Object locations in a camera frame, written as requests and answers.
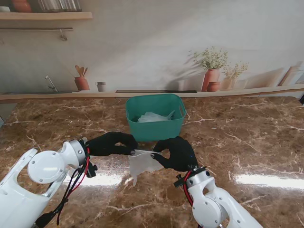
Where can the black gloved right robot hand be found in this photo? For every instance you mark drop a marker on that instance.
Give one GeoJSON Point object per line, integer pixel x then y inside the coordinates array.
{"type": "Point", "coordinates": [180, 154]}

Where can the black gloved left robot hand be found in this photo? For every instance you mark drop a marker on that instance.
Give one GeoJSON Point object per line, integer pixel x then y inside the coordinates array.
{"type": "Point", "coordinates": [104, 147]}

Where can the teal plastic basket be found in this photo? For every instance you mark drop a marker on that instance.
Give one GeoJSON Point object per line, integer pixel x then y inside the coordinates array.
{"type": "Point", "coordinates": [154, 133]}

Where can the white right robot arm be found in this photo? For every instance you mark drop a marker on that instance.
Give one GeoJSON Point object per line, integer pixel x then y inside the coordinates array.
{"type": "Point", "coordinates": [209, 202]}

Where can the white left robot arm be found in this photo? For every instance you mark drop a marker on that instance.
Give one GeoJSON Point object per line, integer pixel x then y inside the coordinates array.
{"type": "Point", "coordinates": [35, 180]}

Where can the wooden counter ledge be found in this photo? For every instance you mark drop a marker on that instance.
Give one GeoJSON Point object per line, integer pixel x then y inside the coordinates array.
{"type": "Point", "coordinates": [71, 95]}

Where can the terracotta utensil pot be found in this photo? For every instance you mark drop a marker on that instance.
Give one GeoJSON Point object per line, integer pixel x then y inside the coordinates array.
{"type": "Point", "coordinates": [82, 83]}

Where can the leaning wooden cutting boards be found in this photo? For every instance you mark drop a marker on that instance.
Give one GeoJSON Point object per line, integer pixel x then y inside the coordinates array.
{"type": "Point", "coordinates": [288, 76]}

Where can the red-brown pot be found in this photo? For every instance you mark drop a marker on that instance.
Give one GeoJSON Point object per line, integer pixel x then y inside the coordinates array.
{"type": "Point", "coordinates": [21, 6]}

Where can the white bowl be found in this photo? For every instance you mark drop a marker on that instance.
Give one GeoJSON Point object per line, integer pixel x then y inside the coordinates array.
{"type": "Point", "coordinates": [4, 9]}

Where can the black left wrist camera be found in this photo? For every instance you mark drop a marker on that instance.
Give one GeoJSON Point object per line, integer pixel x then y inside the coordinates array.
{"type": "Point", "coordinates": [91, 169]}

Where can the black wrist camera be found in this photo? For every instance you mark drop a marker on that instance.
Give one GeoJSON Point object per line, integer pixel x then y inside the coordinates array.
{"type": "Point", "coordinates": [91, 169]}
{"type": "Point", "coordinates": [179, 183]}

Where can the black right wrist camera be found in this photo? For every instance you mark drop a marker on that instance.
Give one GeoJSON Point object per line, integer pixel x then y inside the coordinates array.
{"type": "Point", "coordinates": [179, 183]}

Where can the metal wall rail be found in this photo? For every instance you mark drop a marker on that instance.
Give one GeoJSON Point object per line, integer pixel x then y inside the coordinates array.
{"type": "Point", "coordinates": [35, 28]}

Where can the wooden wall shelf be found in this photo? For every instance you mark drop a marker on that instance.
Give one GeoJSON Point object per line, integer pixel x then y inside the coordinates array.
{"type": "Point", "coordinates": [47, 15]}

